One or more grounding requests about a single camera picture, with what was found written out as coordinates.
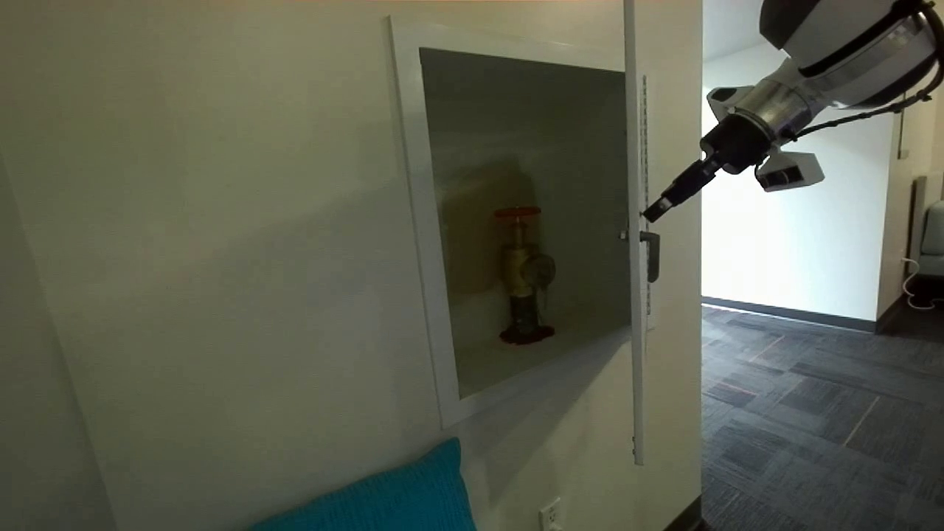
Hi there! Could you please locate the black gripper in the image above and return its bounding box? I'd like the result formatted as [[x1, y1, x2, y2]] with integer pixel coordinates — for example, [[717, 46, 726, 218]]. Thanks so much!
[[639, 109, 774, 226]]

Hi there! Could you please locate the white valve cabinet door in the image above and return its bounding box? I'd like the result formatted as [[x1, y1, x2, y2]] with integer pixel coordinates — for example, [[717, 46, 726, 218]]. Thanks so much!
[[620, 0, 653, 469]]

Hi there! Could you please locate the nutcracker figurine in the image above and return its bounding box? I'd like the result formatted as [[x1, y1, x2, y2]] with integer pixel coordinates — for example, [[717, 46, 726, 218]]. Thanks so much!
[[488, 201, 559, 350]]

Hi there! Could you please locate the teal pillow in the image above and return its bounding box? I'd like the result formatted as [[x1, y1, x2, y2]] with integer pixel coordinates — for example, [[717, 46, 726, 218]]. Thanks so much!
[[246, 435, 479, 531]]

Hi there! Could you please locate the black door handle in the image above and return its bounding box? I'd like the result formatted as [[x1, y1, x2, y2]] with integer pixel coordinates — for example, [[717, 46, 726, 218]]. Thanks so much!
[[637, 227, 664, 286]]

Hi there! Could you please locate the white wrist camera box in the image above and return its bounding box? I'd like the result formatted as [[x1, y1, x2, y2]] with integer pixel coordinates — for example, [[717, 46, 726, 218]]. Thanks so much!
[[751, 147, 829, 196]]

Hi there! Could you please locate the white recessed wall cabinet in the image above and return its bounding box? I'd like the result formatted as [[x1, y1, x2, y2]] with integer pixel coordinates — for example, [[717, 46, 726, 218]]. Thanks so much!
[[385, 12, 637, 437]]

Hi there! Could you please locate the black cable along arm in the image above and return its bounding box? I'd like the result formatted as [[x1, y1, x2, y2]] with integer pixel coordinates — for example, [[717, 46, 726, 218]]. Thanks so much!
[[792, 0, 944, 143]]

